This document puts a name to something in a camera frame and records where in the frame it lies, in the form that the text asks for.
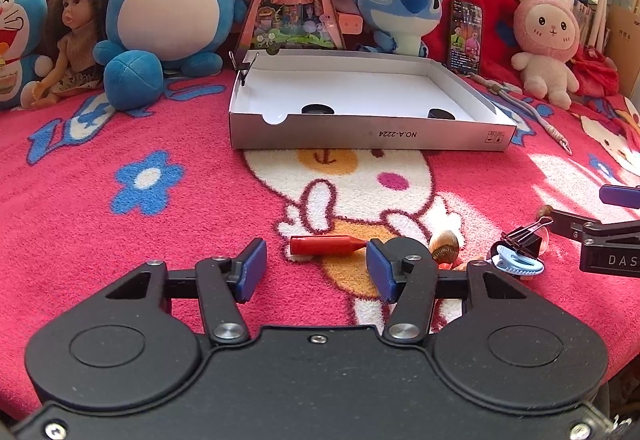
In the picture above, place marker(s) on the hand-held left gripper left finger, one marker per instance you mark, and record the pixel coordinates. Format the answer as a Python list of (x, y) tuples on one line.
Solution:
[(252, 265)]

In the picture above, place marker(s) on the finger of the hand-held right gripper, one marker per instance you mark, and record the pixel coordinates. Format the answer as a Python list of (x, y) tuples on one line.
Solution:
[(570, 222), (620, 196)]

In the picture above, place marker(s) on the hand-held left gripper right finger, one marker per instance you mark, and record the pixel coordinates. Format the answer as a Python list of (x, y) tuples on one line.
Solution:
[(380, 270)]

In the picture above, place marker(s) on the small brown nut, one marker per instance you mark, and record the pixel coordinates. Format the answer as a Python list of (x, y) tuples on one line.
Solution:
[(545, 211)]

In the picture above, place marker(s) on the clear plastic ball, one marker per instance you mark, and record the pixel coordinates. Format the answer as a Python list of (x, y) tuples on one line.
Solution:
[(544, 244)]

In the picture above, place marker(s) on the black binder clip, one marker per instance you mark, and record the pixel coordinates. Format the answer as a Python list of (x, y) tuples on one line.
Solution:
[(243, 70), (522, 240)]

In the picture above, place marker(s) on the light blue pacifier clip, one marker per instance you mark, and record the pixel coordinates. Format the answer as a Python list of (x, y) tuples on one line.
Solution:
[(515, 265)]

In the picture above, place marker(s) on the brown acorn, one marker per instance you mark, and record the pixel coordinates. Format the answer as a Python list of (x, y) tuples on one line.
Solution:
[(445, 245)]

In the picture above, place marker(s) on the shallow white cardboard box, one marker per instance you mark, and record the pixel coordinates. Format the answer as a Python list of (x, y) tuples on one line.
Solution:
[(370, 85)]

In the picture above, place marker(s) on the red printed blanket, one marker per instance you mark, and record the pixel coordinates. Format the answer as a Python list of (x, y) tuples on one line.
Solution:
[(150, 230)]

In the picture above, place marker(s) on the red crumpled cloth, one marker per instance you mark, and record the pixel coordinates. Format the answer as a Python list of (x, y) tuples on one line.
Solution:
[(595, 70)]

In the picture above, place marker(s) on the brown cardboard carton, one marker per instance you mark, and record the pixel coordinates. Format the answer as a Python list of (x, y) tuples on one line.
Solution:
[(625, 45)]

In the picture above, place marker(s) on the black round disc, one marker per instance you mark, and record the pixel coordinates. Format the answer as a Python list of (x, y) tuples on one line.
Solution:
[(317, 109), (442, 114)]

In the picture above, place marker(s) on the pink bunny plush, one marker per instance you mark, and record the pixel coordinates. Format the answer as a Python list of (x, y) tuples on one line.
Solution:
[(545, 30)]

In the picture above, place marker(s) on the black smartphone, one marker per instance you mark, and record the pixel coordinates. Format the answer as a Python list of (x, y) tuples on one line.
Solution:
[(465, 35)]

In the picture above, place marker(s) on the round blue mouse plush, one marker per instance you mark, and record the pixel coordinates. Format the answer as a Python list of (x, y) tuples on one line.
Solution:
[(165, 10)]

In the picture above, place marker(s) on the blue alien plush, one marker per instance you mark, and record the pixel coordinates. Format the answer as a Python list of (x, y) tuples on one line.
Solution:
[(400, 0)]

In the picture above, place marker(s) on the brown haired doll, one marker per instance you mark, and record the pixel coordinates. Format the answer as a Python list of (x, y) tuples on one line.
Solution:
[(75, 15)]

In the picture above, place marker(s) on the blue robot cat plush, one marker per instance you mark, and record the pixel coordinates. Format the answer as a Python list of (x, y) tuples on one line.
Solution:
[(20, 20)]

